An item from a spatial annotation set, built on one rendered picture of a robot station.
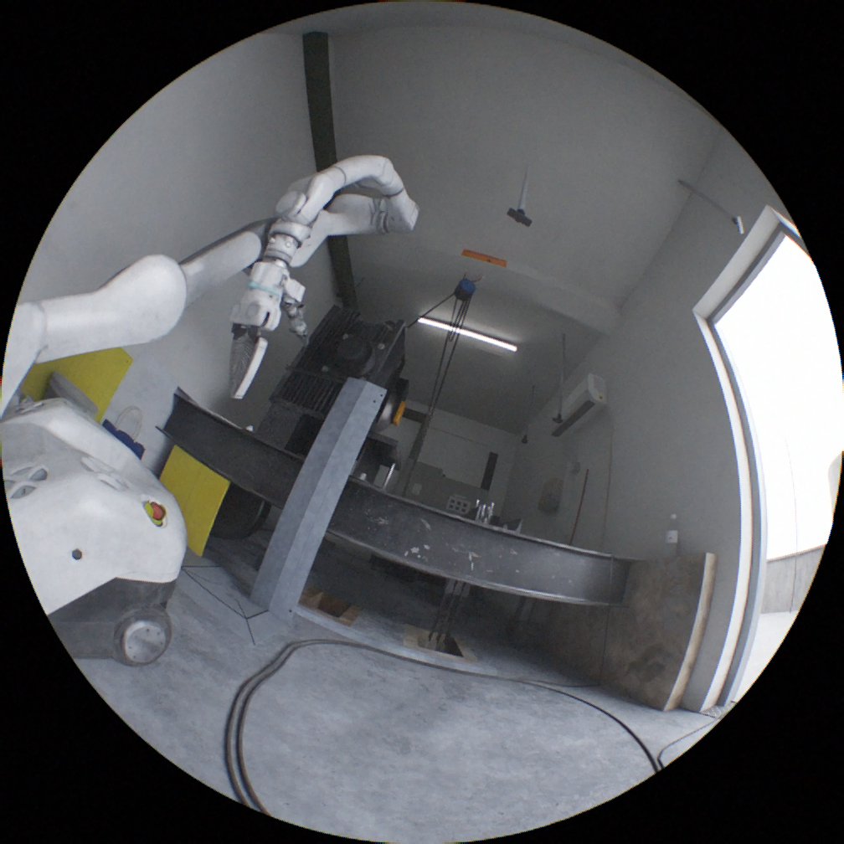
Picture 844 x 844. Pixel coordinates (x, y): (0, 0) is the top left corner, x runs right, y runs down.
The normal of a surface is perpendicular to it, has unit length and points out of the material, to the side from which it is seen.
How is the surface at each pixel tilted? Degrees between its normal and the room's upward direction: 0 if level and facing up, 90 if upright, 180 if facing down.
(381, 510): 90
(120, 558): 91
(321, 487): 90
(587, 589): 90
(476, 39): 180
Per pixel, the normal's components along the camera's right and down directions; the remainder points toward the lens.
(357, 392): -0.06, -0.46
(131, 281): 0.94, 0.18
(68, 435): 1.00, 0.00
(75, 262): 0.94, 0.31
